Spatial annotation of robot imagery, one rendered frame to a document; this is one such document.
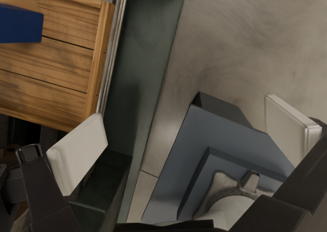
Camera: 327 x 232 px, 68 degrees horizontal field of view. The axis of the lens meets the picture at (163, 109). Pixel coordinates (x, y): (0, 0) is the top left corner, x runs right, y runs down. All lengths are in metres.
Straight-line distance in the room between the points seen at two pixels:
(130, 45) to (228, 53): 0.69
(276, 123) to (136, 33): 0.75
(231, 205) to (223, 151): 0.16
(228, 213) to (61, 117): 0.45
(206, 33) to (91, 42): 0.93
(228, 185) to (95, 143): 0.55
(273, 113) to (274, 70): 1.32
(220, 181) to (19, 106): 0.54
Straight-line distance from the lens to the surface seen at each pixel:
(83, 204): 0.76
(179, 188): 0.80
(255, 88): 1.48
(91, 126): 0.19
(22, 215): 0.51
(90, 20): 0.56
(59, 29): 0.59
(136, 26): 0.88
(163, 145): 1.56
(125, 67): 0.90
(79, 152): 0.17
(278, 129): 0.17
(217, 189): 0.71
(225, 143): 0.72
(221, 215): 0.62
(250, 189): 0.71
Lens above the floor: 1.40
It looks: 72 degrees down
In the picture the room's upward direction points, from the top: 160 degrees counter-clockwise
